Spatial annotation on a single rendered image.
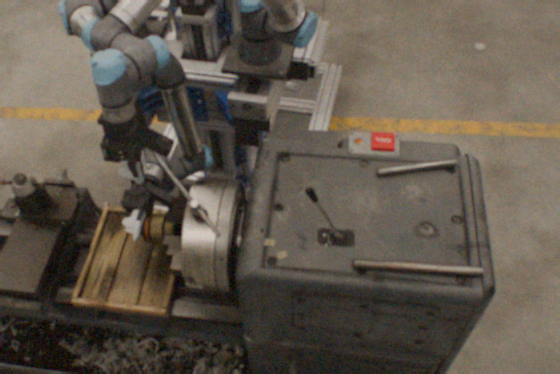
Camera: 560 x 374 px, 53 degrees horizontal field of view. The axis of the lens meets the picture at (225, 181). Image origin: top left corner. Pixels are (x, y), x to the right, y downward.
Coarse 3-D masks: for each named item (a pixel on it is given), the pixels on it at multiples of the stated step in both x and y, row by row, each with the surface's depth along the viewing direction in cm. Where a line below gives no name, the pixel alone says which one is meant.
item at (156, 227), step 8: (152, 216) 163; (160, 216) 161; (144, 224) 160; (152, 224) 159; (160, 224) 158; (168, 224) 159; (176, 224) 163; (144, 232) 159; (152, 232) 158; (160, 232) 157; (168, 232) 159; (176, 232) 164; (144, 240) 161; (152, 240) 160; (160, 240) 159
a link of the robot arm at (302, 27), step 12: (264, 0) 154; (276, 0) 154; (288, 0) 157; (300, 0) 167; (276, 12) 159; (288, 12) 161; (300, 12) 165; (312, 12) 169; (276, 24) 167; (288, 24) 165; (300, 24) 166; (312, 24) 169; (276, 36) 174; (288, 36) 169; (300, 36) 168; (312, 36) 174; (300, 48) 172
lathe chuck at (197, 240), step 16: (192, 192) 149; (208, 192) 149; (208, 208) 146; (192, 224) 145; (192, 240) 144; (208, 240) 143; (192, 256) 145; (208, 256) 144; (192, 272) 147; (208, 272) 146; (208, 288) 153
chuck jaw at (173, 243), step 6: (168, 240) 157; (174, 240) 157; (180, 240) 157; (168, 246) 156; (174, 246) 156; (180, 246) 155; (168, 252) 155; (174, 252) 155; (180, 252) 154; (168, 258) 156; (174, 258) 153; (180, 258) 153; (174, 264) 152; (180, 264) 152; (174, 270) 152; (180, 270) 151; (180, 276) 154; (192, 282) 152
